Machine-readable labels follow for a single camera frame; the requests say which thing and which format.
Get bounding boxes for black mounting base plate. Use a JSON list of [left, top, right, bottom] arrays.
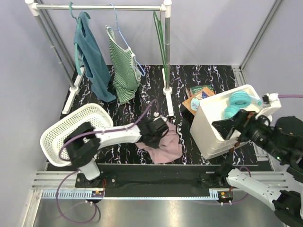
[[75, 163, 258, 198]]

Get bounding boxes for teal tank top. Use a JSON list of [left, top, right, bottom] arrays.
[[79, 12, 116, 103]]

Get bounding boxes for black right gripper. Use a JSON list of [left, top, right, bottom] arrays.
[[210, 106, 288, 160]]

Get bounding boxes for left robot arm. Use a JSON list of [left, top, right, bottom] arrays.
[[59, 116, 169, 187]]

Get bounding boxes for pink tank top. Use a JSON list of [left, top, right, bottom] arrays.
[[136, 122, 182, 164]]

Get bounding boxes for light blue wire hanger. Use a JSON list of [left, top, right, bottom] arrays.
[[109, 3, 145, 77]]

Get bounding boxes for white storage box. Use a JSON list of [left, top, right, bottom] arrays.
[[190, 84, 259, 159]]

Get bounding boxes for teal cat-ear headphones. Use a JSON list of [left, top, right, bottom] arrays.
[[223, 91, 262, 120]]

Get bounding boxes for white perforated plastic basket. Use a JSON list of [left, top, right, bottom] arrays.
[[40, 103, 114, 167]]

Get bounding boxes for teal plastic hanger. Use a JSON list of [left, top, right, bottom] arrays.
[[69, 2, 87, 75]]

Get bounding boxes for orange cover book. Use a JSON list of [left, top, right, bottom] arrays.
[[182, 91, 215, 115]]

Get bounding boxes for green velvet hanger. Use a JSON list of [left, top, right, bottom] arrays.
[[153, 7, 170, 89]]

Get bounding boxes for white metal clothes rack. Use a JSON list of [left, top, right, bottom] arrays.
[[25, 0, 174, 117]]

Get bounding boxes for green striped tank top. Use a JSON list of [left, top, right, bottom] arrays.
[[106, 26, 141, 105]]

